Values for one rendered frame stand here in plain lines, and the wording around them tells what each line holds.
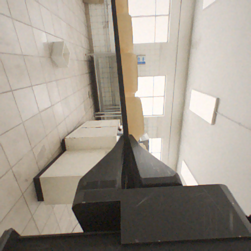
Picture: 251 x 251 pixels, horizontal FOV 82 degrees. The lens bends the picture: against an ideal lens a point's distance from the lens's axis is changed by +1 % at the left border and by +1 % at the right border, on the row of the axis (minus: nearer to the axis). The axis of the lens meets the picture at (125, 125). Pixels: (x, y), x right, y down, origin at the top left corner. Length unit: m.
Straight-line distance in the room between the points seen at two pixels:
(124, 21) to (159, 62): 4.81
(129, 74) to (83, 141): 2.06
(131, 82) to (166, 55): 4.90
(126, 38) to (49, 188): 1.72
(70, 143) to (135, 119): 2.14
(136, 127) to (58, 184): 1.62
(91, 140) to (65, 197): 0.81
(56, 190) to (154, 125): 4.28
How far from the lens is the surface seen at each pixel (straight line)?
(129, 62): 0.18
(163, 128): 5.56
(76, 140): 2.23
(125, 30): 0.21
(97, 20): 5.08
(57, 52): 2.44
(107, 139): 2.13
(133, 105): 0.15
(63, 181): 1.70
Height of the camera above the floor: 1.00
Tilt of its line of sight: 1 degrees down
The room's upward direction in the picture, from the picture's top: 87 degrees clockwise
